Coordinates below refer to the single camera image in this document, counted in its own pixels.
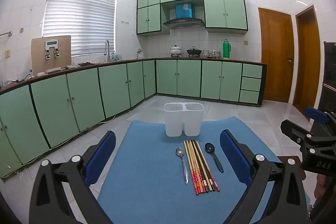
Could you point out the metal kitchen faucet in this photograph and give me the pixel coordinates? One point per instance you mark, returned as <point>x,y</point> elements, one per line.
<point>107,48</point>

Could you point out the white plastic utensil holder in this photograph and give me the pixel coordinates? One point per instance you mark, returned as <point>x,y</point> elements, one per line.
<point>183,119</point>

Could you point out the white cooking pot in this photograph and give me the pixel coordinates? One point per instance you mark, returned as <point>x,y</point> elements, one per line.
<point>175,51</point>

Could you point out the black wok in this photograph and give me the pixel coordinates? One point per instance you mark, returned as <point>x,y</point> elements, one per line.
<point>194,51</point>

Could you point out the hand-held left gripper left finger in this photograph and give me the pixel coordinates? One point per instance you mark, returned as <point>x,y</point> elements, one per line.
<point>103,158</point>

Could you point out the white wall-mounted device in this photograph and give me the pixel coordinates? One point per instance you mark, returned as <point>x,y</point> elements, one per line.
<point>52,47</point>

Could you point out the green base cabinets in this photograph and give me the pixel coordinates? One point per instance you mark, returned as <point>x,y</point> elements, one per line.
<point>78,100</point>

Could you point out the metal towel rail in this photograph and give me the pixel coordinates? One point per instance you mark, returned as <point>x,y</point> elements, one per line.
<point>6,34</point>

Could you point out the dark display cabinet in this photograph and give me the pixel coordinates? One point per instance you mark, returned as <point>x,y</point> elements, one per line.
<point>329,77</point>

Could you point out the blue table mat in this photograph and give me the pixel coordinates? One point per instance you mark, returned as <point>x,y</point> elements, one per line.
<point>147,187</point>

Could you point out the crumpled cloth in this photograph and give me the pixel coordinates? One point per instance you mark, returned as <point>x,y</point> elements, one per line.
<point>76,65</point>

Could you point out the brown board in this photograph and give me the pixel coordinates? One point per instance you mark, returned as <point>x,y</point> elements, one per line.
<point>38,56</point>

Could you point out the red patterned chopstick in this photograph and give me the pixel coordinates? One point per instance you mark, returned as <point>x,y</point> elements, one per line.
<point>195,166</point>
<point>190,167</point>
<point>198,166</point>

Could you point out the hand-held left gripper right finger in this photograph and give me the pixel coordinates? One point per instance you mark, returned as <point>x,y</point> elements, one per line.
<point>232,158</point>

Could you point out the wooden door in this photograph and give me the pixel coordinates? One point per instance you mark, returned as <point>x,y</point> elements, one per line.
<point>307,61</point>
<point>275,56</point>

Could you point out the small kettle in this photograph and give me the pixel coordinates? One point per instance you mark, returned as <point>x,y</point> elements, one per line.
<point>140,53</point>

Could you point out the green wall cabinets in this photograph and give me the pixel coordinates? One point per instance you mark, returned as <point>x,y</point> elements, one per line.
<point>223,12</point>

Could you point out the metal spoon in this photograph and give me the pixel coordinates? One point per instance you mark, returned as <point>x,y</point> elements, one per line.
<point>179,151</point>

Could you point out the range hood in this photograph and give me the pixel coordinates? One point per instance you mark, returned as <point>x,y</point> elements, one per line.
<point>183,22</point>

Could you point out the green thermos flask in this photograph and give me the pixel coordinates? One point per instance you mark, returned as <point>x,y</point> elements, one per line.
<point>226,50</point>

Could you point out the person's right hand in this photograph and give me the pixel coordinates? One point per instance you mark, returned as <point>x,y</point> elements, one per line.
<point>321,187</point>

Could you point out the white window blind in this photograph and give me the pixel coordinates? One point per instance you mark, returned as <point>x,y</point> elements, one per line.
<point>78,16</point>

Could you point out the black spoon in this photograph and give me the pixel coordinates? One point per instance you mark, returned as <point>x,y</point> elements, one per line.
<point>209,148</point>

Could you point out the printed bamboo chopstick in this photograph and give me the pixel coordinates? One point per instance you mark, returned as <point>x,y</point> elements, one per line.
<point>203,165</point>

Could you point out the glass jars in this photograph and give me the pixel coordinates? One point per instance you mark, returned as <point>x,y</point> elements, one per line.
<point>215,54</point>

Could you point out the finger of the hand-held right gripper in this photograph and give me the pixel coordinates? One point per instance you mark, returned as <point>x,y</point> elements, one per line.
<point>317,114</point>
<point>292,129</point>

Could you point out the plain bamboo chopstick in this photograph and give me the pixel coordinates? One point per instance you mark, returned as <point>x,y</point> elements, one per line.
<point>200,165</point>

